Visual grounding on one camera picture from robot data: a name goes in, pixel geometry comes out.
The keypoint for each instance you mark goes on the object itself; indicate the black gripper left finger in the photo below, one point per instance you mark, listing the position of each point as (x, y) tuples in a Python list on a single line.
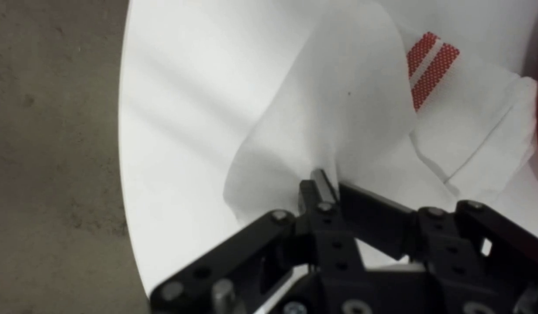
[(319, 203)]

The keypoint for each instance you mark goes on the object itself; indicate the round white pedestal table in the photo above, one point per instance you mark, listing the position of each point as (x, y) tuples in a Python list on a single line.
[(196, 79)]

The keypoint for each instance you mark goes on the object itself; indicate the white towel with red stripes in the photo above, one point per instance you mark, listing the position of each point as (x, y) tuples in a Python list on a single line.
[(416, 100)]

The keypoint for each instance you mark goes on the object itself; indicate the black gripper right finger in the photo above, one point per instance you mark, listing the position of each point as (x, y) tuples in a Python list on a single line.
[(383, 224)]

